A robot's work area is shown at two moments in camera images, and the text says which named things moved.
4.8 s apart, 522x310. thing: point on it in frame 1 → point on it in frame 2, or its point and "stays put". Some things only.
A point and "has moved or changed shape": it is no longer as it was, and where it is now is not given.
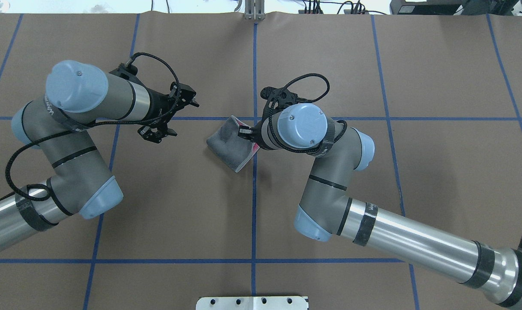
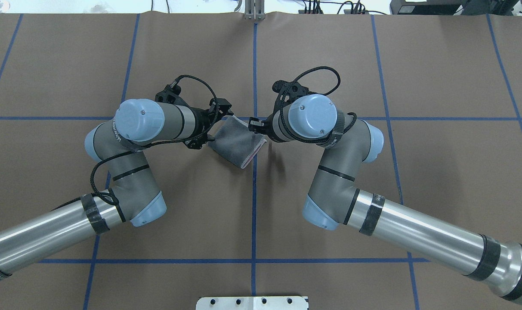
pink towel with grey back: (235, 151) has moved or changed shape
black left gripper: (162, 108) → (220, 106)
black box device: (424, 7) stays put
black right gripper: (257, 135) → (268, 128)
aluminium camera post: (254, 10) stays put
